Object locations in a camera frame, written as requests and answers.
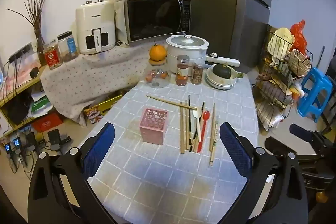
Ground red box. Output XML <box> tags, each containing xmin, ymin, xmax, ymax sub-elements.
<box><xmin>31</xmin><ymin>112</ymin><xmax>64</xmax><ymax>133</ymax></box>

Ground paper-wrapped wooden chopsticks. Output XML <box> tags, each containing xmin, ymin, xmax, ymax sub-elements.
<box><xmin>209</xmin><ymin>122</ymin><xmax>220</xmax><ymax>166</ymax></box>

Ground woven basket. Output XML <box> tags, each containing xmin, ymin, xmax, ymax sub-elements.
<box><xmin>288</xmin><ymin>49</ymin><xmax>312</xmax><ymax>77</ymax></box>

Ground large orange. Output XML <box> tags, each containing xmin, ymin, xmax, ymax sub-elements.
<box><xmin>149</xmin><ymin>42</ymin><xmax>168</xmax><ymax>61</ymax></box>

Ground white electric cooking pot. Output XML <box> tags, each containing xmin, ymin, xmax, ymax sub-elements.
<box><xmin>166</xmin><ymin>35</ymin><xmax>241</xmax><ymax>75</ymax></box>

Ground white air fryer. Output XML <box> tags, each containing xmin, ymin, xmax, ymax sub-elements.
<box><xmin>75</xmin><ymin>0</ymin><xmax>116</xmax><ymax>55</ymax></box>

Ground power strip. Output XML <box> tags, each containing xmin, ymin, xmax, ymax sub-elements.
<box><xmin>8</xmin><ymin>46</ymin><xmax>32</xmax><ymax>64</ymax></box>

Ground clear jar with blue label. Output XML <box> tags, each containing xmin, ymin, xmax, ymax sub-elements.
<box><xmin>57</xmin><ymin>31</ymin><xmax>79</xmax><ymax>62</ymax></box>

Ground pink perforated utensil holder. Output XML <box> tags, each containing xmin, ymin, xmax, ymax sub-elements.
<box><xmin>139</xmin><ymin>108</ymin><xmax>168</xmax><ymax>145</ymax></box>

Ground red spice jar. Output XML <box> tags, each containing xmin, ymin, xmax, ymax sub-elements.
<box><xmin>176</xmin><ymin>55</ymin><xmax>190</xmax><ymax>86</ymax></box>

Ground black charger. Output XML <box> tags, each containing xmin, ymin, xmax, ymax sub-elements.
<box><xmin>4</xmin><ymin>142</ymin><xmax>13</xmax><ymax>159</ymax></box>
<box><xmin>47</xmin><ymin>129</ymin><xmax>63</xmax><ymax>153</ymax></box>
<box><xmin>13</xmin><ymin>137</ymin><xmax>22</xmax><ymax>154</ymax></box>
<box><xmin>25</xmin><ymin>132</ymin><xmax>38</xmax><ymax>151</ymax></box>

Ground red plastic spoon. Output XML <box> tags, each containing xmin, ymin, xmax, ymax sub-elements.
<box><xmin>197</xmin><ymin>110</ymin><xmax>211</xmax><ymax>153</ymax></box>

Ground green and white bag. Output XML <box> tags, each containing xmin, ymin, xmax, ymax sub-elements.
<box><xmin>27</xmin><ymin>100</ymin><xmax>53</xmax><ymax>119</ymax></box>

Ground blue checked tablecloth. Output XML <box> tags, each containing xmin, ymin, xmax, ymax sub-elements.
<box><xmin>76</xmin><ymin>74</ymin><xmax>259</xmax><ymax>224</ymax></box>

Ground glass jar with wooden lid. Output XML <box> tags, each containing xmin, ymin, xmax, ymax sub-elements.
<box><xmin>144</xmin><ymin>59</ymin><xmax>171</xmax><ymax>89</ymax></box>

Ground long wooden chopstick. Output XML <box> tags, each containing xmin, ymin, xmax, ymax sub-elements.
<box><xmin>146</xmin><ymin>95</ymin><xmax>198</xmax><ymax>111</ymax></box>

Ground printed snack bag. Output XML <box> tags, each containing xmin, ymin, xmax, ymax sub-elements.
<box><xmin>83</xmin><ymin>105</ymin><xmax>105</xmax><ymax>124</ymax></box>

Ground clear jar with red label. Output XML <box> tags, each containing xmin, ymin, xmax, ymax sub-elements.
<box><xmin>43</xmin><ymin>40</ymin><xmax>64</xmax><ymax>70</ymax></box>

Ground black microwave oven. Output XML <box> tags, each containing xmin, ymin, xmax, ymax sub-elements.
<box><xmin>115</xmin><ymin>0</ymin><xmax>192</xmax><ymax>44</ymax></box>

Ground black wire rack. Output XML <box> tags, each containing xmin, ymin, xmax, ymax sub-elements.
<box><xmin>251</xmin><ymin>30</ymin><xmax>313</xmax><ymax>132</ymax></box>

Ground white plastic spoon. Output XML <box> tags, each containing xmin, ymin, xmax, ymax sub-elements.
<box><xmin>193</xmin><ymin>109</ymin><xmax>202</xmax><ymax>143</ymax></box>

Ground floral tablecloth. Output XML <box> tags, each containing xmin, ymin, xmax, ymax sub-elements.
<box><xmin>41</xmin><ymin>40</ymin><xmax>170</xmax><ymax>125</ymax></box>

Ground black bag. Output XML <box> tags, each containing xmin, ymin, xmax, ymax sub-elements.
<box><xmin>1</xmin><ymin>97</ymin><xmax>31</xmax><ymax>125</ymax></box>

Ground yellow box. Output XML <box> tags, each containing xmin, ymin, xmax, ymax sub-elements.
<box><xmin>97</xmin><ymin>94</ymin><xmax>124</xmax><ymax>115</ymax></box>

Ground dark green squash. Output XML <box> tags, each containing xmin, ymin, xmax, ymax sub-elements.
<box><xmin>212</xmin><ymin>63</ymin><xmax>232</xmax><ymax>80</ymax></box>

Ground clear jar of brown snacks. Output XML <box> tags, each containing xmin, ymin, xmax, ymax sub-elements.
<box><xmin>190</xmin><ymin>61</ymin><xmax>205</xmax><ymax>85</ymax></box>

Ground blue plastic stool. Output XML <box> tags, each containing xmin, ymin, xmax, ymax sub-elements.
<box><xmin>297</xmin><ymin>67</ymin><xmax>334</xmax><ymax>124</ymax></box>

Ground napa cabbage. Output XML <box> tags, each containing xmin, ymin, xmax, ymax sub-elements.
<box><xmin>267</xmin><ymin>27</ymin><xmax>294</xmax><ymax>60</ymax></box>

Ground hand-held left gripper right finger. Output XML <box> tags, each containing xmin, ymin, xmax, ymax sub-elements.
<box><xmin>219</xmin><ymin>122</ymin><xmax>309</xmax><ymax>224</ymax></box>

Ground grey refrigerator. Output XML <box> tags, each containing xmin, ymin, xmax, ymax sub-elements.
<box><xmin>182</xmin><ymin>0</ymin><xmax>273</xmax><ymax>74</ymax></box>

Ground dried branches in vase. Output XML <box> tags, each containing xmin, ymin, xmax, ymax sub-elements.
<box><xmin>5</xmin><ymin>0</ymin><xmax>53</xmax><ymax>66</ymax></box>

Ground wooden shelf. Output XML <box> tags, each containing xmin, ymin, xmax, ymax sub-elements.
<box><xmin>0</xmin><ymin>67</ymin><xmax>49</xmax><ymax>135</ymax></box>

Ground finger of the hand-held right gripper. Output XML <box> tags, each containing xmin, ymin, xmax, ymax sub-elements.
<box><xmin>265</xmin><ymin>136</ymin><xmax>292</xmax><ymax>157</ymax></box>
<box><xmin>289</xmin><ymin>124</ymin><xmax>314</xmax><ymax>142</ymax></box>

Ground red plastic bag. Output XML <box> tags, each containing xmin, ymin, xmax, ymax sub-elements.
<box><xmin>289</xmin><ymin>20</ymin><xmax>308</xmax><ymax>56</ymax></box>

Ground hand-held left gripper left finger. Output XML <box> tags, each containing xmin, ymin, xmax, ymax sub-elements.
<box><xmin>28</xmin><ymin>122</ymin><xmax>117</xmax><ymax>224</ymax></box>

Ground stack of cream bowls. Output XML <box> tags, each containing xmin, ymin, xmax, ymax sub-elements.
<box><xmin>205</xmin><ymin>64</ymin><xmax>238</xmax><ymax>90</ymax></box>

